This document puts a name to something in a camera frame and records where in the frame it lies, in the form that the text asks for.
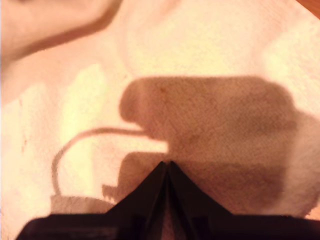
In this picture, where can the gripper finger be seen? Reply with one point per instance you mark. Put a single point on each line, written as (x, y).
(195, 210)
(140, 210)

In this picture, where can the cream tea towel pink trim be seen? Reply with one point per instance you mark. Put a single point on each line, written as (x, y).
(175, 50)

